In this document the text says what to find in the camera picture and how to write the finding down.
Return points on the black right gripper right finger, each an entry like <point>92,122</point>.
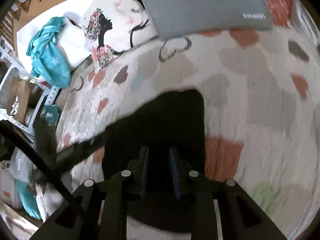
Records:
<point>209,209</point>

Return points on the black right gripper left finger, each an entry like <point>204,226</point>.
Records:
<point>96,210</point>

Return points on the black pants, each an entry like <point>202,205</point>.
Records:
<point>160,143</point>

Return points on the green cardboard box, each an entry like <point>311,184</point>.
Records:
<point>51,114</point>

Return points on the patterned long box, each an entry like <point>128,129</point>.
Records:
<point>51,97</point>

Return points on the heart pattern quilted bedspread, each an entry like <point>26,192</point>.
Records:
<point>261,99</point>

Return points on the brown paper bag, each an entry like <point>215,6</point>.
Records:
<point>18,99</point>

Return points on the teal star cloth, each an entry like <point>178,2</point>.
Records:
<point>47,61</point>

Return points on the white metal shelf rack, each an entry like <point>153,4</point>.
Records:
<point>11,68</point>

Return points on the white pillow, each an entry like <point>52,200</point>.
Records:
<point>71,41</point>

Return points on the floral girl print pillow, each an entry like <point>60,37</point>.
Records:
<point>112,27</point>

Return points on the grey laptop bag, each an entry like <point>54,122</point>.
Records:
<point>176,18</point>

